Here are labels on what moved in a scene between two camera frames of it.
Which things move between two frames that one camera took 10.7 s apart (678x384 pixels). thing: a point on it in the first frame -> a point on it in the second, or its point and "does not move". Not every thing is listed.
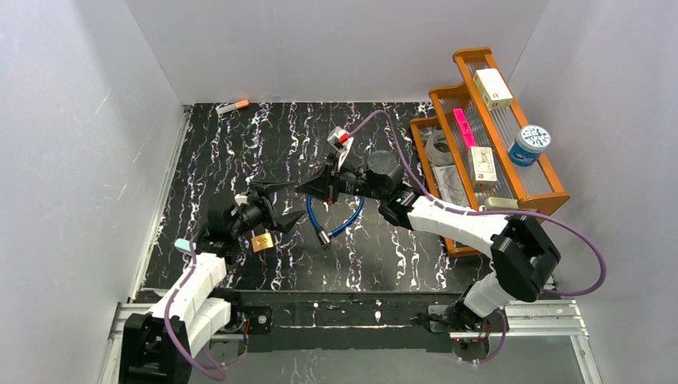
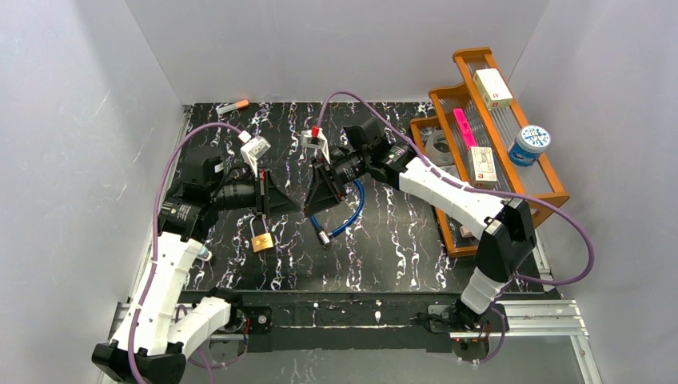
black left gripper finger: [287, 222] -> [276, 201]
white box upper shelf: [493, 90] does not move
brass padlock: [262, 242] does not move
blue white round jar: [532, 141] does not move
